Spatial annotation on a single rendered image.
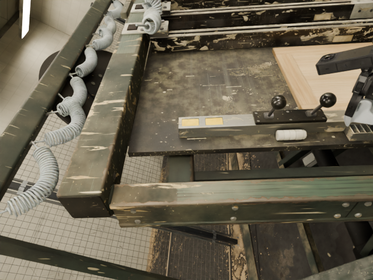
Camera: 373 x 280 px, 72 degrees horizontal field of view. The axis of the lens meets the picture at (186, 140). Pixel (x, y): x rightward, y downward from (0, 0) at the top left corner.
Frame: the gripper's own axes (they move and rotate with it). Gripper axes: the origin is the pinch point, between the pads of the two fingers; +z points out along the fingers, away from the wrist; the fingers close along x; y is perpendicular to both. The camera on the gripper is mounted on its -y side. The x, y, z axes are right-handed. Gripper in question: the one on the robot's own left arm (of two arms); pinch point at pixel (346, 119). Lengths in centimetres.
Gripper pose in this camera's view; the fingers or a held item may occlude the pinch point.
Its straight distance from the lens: 68.7
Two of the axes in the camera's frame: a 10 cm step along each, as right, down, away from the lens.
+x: 6.4, -6.2, 4.6
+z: 1.2, 6.7, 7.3
